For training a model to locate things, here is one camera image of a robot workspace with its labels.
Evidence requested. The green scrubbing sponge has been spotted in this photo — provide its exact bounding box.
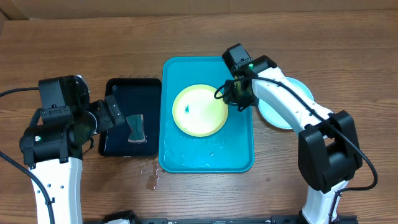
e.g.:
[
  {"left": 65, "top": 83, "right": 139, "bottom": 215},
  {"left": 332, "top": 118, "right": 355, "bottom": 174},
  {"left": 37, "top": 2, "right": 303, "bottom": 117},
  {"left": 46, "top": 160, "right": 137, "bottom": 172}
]
[{"left": 126, "top": 114, "right": 146, "bottom": 144}]

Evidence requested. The white plate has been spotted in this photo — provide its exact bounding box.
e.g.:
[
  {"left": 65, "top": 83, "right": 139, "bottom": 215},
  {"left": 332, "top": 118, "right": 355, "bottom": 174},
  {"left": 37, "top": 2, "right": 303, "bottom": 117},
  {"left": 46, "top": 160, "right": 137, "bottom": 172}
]
[{"left": 258, "top": 77, "right": 314, "bottom": 130}]

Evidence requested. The yellow plate with stain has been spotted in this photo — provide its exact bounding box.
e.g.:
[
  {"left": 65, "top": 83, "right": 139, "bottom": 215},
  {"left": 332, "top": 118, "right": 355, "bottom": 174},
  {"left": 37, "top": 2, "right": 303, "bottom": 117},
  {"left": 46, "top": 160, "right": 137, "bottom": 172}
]
[{"left": 172, "top": 84, "right": 228, "bottom": 137}]

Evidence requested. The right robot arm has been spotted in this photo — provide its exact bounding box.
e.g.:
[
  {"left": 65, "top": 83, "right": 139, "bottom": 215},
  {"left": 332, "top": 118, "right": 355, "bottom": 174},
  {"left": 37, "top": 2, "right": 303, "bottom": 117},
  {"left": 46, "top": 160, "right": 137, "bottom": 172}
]
[{"left": 220, "top": 52, "right": 363, "bottom": 223}]

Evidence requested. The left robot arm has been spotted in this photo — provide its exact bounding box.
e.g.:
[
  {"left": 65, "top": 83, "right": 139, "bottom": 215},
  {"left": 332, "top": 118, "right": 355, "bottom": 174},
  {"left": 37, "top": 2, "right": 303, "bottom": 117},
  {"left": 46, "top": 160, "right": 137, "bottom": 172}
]
[{"left": 20, "top": 92, "right": 124, "bottom": 223}]

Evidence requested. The black tray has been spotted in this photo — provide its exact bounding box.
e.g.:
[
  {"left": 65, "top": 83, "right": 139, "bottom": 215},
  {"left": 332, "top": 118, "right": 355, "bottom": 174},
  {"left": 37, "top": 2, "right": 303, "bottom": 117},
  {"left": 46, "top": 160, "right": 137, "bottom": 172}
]
[{"left": 98, "top": 78, "right": 162, "bottom": 157}]

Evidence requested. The teal serving tray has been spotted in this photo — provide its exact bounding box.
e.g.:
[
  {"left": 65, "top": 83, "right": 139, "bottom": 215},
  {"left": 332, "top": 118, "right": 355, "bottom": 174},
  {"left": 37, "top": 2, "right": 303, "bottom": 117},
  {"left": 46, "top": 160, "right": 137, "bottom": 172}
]
[{"left": 159, "top": 57, "right": 254, "bottom": 173}]

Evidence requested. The black mounting rail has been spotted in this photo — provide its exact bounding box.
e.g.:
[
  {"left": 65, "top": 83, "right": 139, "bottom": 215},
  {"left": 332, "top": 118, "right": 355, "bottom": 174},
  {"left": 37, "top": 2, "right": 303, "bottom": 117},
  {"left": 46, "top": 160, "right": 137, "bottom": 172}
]
[{"left": 83, "top": 210, "right": 358, "bottom": 224}]

